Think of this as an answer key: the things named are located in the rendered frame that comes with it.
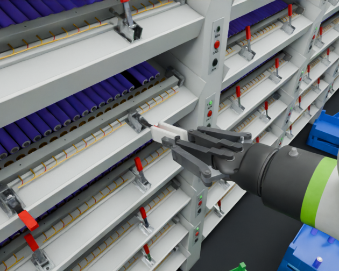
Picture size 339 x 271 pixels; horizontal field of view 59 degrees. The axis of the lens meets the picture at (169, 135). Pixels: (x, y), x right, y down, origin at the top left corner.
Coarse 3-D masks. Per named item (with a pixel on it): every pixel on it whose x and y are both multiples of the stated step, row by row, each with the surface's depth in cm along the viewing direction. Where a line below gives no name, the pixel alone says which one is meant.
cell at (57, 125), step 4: (44, 108) 56; (36, 112) 56; (40, 112) 55; (44, 112) 55; (48, 112) 55; (40, 116) 55; (44, 116) 55; (48, 116) 55; (52, 116) 55; (44, 120) 55; (48, 120) 55; (52, 120) 54; (56, 120) 55; (48, 124) 55; (52, 124) 54; (56, 124) 54; (60, 124) 55; (52, 128) 54; (56, 128) 55; (60, 128) 56
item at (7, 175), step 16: (176, 80) 69; (144, 96) 63; (160, 96) 66; (112, 112) 59; (80, 128) 55; (96, 128) 56; (112, 128) 58; (48, 144) 51; (64, 144) 52; (32, 160) 49; (64, 160) 52; (0, 176) 46; (16, 176) 48
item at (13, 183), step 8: (176, 88) 70; (144, 104) 64; (120, 120) 60; (104, 128) 58; (96, 136) 57; (80, 144) 55; (48, 160) 51; (40, 168) 50; (24, 176) 48; (8, 184) 47
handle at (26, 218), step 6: (6, 198) 43; (12, 198) 44; (12, 204) 44; (18, 204) 44; (18, 210) 43; (24, 210) 43; (18, 216) 42; (24, 216) 42; (30, 216) 42; (24, 222) 41; (30, 222) 41; (36, 222) 41; (30, 228) 40; (36, 228) 41
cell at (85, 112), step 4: (68, 96) 59; (72, 96) 59; (68, 100) 59; (72, 100) 59; (76, 100) 59; (72, 104) 58; (76, 104) 58; (80, 104) 58; (76, 108) 58; (80, 108) 58; (84, 108) 58; (80, 112) 58; (84, 112) 58
